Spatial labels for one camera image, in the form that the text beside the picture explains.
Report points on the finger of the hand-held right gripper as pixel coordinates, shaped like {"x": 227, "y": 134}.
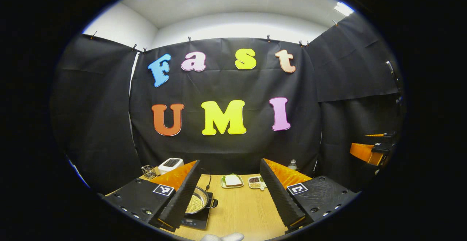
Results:
{"x": 365, "y": 153}
{"x": 381, "y": 134}

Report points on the row of small backdrop clips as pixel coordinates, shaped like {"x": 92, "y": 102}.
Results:
{"x": 189, "y": 39}

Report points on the white crumpled cloth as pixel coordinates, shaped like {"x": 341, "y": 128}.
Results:
{"x": 222, "y": 237}

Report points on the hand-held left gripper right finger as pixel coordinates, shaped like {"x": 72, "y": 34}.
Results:
{"x": 279, "y": 201}

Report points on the stainless steel pot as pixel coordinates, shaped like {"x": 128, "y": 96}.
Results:
{"x": 204, "y": 197}

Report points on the small white plate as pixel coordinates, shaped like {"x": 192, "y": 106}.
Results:
{"x": 222, "y": 185}

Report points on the black induction cooktop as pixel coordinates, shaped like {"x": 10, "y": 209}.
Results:
{"x": 197, "y": 221}

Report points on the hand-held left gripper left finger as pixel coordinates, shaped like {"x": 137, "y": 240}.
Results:
{"x": 182, "y": 201}

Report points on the pile of yellow soybeans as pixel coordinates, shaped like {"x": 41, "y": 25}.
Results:
{"x": 195, "y": 203}

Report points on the white divided tray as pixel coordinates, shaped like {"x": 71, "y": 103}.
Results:
{"x": 262, "y": 186}

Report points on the green label drink bottle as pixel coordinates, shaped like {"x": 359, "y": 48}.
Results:
{"x": 292, "y": 166}

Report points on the white toaster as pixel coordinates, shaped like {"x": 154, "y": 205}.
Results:
{"x": 169, "y": 165}

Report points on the small ceiling light panel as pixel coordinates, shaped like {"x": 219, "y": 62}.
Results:
{"x": 343, "y": 8}

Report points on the white bread lettuce sandwich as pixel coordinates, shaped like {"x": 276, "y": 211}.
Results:
{"x": 232, "y": 180}

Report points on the silver metal rod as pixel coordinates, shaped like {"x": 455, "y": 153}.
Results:
{"x": 393, "y": 76}

